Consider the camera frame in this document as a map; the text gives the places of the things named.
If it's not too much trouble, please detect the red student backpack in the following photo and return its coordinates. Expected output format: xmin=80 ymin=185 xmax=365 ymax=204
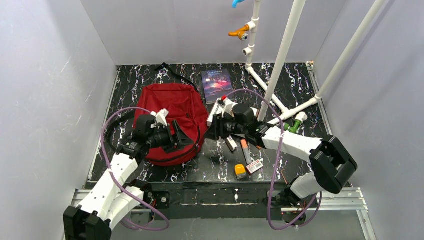
xmin=133 ymin=83 xmax=209 ymax=167

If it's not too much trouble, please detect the purple galaxy cover book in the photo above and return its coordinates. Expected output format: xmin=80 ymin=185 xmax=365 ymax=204
xmin=201 ymin=69 xmax=233 ymax=104

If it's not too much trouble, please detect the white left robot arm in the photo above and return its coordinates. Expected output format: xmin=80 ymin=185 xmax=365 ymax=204
xmin=63 ymin=109 xmax=193 ymax=240

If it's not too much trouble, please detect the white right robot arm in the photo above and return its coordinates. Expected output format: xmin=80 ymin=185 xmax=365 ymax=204
xmin=205 ymin=103 xmax=358 ymax=203

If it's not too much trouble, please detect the red white eraser box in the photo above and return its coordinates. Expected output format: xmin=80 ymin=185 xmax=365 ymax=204
xmin=246 ymin=160 xmax=264 ymax=175

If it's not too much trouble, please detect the green pipe valve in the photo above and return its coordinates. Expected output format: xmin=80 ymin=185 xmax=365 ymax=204
xmin=284 ymin=119 xmax=303 ymax=134

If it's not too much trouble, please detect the orange pipe valve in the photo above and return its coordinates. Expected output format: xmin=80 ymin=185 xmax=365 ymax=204
xmin=228 ymin=24 xmax=250 ymax=41

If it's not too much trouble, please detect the blue pipe valve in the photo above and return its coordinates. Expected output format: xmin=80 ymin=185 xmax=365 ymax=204
xmin=231 ymin=0 xmax=245 ymax=8

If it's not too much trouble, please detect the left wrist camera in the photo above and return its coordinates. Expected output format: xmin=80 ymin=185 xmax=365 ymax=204
xmin=150 ymin=108 xmax=169 ymax=127

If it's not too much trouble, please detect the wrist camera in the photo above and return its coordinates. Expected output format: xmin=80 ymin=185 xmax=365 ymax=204
xmin=217 ymin=95 xmax=234 ymax=115
xmin=150 ymin=108 xmax=169 ymax=127

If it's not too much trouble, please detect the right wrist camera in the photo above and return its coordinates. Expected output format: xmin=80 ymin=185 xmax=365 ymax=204
xmin=217 ymin=95 xmax=234 ymax=115

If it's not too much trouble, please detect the white PVC pipe frame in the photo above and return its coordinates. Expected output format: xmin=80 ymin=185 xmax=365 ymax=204
xmin=243 ymin=0 xmax=386 ymax=124

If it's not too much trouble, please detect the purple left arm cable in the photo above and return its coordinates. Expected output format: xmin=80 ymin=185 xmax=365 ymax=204
xmin=100 ymin=106 xmax=170 ymax=232

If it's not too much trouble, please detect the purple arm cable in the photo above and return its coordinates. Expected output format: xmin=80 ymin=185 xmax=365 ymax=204
xmin=228 ymin=88 xmax=323 ymax=232
xmin=100 ymin=106 xmax=170 ymax=232

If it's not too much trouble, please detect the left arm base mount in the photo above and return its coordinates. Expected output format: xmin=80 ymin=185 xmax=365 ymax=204
xmin=140 ymin=181 xmax=170 ymax=212

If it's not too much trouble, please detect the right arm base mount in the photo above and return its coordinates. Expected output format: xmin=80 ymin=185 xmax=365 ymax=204
xmin=262 ymin=191 xmax=322 ymax=228

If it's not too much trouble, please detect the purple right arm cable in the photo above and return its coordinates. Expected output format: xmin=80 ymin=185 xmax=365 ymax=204
xmin=228 ymin=88 xmax=323 ymax=232

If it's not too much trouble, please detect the aluminium front rail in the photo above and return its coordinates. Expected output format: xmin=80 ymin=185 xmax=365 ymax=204
xmin=62 ymin=187 xmax=377 ymax=240

